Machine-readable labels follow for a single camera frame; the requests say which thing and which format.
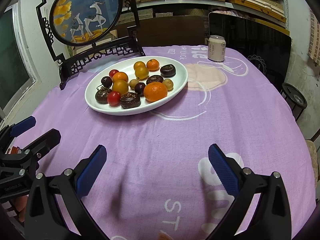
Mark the small dark passion fruit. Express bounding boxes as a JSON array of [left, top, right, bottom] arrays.
[[160, 64, 176, 77]]

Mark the dark cherry with stem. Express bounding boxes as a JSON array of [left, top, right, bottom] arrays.
[[134, 82, 146, 96]]

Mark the round deer screen ornament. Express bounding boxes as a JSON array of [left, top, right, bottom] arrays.
[[36, 0, 145, 89]]

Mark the black round stool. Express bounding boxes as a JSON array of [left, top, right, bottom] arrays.
[[280, 82, 308, 121]]

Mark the small kumquat orange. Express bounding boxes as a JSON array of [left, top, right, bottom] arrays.
[[146, 59, 159, 72]]

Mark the white oval plate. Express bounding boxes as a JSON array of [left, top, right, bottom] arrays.
[[85, 56, 188, 116]]

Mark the dark wooden chair right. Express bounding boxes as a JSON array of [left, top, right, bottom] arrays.
[[305, 129, 320, 187]]

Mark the orange cherry tomato front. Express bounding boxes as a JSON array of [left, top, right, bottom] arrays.
[[112, 80, 129, 95]]

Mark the window with white frame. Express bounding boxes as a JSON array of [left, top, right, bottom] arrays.
[[1, 0, 39, 121]]

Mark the black chair back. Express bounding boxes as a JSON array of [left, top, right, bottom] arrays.
[[208, 12, 292, 91]]

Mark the yellow-green longan fruit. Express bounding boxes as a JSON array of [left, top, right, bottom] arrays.
[[162, 79, 174, 91]]

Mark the orange cherry tomato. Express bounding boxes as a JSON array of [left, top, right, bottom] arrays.
[[112, 80, 129, 95], [112, 72, 129, 82], [135, 66, 149, 80]]

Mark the small yellow longan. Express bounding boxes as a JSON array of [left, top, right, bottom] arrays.
[[129, 79, 139, 90]]

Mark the dark purple passion fruit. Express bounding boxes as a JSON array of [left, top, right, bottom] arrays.
[[119, 92, 141, 109]]

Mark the purple printed tablecloth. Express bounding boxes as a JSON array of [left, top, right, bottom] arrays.
[[15, 46, 316, 239]]

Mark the large orange tangerine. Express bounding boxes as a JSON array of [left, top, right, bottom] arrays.
[[143, 82, 168, 102]]

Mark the red cherry tomato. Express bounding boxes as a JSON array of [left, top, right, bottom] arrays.
[[109, 69, 119, 78], [107, 91, 121, 107]]

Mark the white beverage can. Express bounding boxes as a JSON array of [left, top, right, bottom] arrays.
[[208, 35, 226, 62]]

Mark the person's hand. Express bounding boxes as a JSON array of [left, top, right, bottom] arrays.
[[12, 196, 28, 223]]

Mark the orange cherry tomato top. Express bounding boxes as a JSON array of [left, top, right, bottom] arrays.
[[112, 72, 129, 82]]

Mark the small orange tomato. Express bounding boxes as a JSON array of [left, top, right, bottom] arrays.
[[133, 61, 146, 70]]

